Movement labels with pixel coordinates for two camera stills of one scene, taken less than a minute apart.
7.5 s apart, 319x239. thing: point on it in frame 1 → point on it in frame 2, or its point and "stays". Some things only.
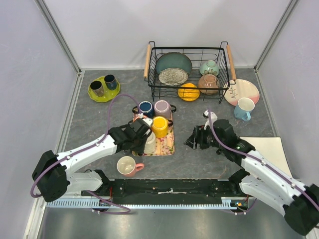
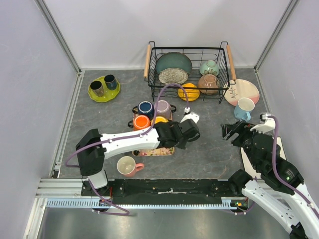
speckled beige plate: x=173 y=76 stays
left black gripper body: x=139 y=143 → x=182 y=144
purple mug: x=162 y=108 stays
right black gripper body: x=207 y=138 → x=244 y=139
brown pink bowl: x=209 y=80 stays
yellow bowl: x=189 y=92 stays
